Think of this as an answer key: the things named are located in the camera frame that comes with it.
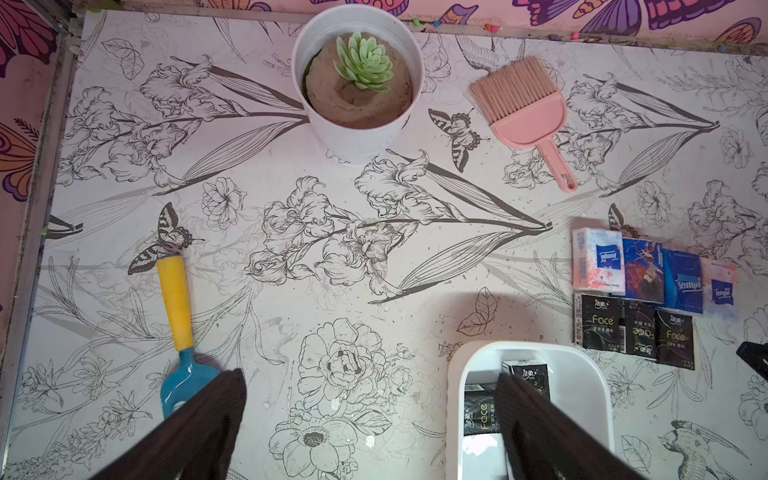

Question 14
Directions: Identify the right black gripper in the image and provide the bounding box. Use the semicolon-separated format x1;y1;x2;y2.
737;341;768;381

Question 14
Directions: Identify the black sachet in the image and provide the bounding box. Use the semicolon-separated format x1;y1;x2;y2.
502;360;550;400
624;301;657;361
655;309;695;370
574;293;625;352
463;383;500;436

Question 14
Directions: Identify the white pot with succulent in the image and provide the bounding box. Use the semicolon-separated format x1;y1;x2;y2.
292;4;425;164

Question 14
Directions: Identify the pink blue floral tissue pack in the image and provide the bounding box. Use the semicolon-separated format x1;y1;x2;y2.
572;228;626;296

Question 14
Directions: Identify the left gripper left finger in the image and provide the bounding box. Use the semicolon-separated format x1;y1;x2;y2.
94;369;247;479

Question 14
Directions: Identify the black sachet bottom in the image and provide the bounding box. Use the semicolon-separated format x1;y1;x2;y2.
463;383;500;436

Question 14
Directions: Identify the dark blue tissue pack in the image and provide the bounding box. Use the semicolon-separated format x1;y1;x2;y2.
623;238;665;304

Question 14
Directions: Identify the white oval storage box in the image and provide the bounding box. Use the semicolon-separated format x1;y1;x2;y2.
445;341;615;479

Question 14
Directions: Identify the pink dustpan brush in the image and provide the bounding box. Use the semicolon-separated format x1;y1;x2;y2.
469;56;578;193

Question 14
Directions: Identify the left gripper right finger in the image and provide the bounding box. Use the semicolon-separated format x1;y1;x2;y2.
494;373;641;479

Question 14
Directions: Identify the black sachet top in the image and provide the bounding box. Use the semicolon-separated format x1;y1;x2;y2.
624;301;657;361

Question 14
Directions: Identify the blue garden fork yellow handle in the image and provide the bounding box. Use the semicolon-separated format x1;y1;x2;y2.
156;255;220;418

